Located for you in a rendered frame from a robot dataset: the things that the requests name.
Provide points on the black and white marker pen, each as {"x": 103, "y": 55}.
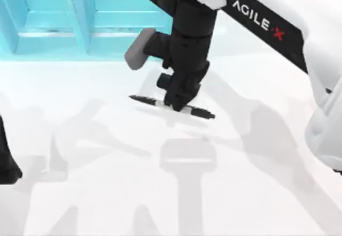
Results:
{"x": 201, "y": 112}

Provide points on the pale grey rounded box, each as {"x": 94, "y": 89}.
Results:
{"x": 139, "y": 50}

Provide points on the light blue rack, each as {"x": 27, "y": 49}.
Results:
{"x": 53, "y": 19}

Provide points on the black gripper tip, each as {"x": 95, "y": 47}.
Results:
{"x": 8, "y": 163}

